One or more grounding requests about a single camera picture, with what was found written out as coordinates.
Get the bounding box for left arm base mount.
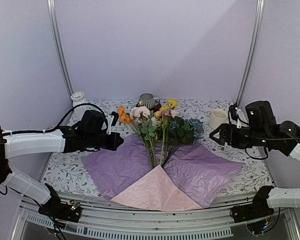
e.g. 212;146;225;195
38;200;82;223

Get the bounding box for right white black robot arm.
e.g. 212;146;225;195
209;100;300;218

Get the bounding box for aluminium front rail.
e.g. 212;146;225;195
12;192;300;240

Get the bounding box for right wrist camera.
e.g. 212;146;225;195
228;103;249;129

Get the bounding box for white ribbed vase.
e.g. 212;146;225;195
70;91;89;121

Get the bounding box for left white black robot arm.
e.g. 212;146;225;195
0;110;124;217

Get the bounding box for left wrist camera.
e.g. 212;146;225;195
106;111;119;135

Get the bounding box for mixed flower bouquet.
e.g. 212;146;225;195
117;98;199;168

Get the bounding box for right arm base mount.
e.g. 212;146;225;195
229;202;275;223

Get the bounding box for purple wrapping paper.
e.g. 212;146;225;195
82;134;243;209

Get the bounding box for right aluminium frame post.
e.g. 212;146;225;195
235;0;265;106

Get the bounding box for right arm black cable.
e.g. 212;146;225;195
227;104;300;161

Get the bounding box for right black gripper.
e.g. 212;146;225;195
209;123;268;149

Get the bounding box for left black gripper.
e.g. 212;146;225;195
86;132;124;151

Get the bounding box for pink wrapping paper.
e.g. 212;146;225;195
111;165;201;212

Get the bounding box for floral patterned table mat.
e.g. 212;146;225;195
41;99;275;198

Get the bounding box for left aluminium frame post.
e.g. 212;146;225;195
46;0;74;97

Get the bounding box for striped grey mug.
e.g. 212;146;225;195
138;93;160;110

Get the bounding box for blue fabric flower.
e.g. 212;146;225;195
185;118;205;139

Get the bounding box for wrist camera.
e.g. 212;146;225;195
106;111;119;135
228;103;249;129

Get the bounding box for cream white mug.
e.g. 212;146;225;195
208;108;229;130

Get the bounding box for aluminium frame post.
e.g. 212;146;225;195
235;0;265;106
46;0;74;97

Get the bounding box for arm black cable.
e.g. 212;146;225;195
227;104;300;161
0;102;108;196

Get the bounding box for dark red coaster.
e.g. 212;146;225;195
150;103;162;113

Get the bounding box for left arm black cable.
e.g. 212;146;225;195
0;102;108;196

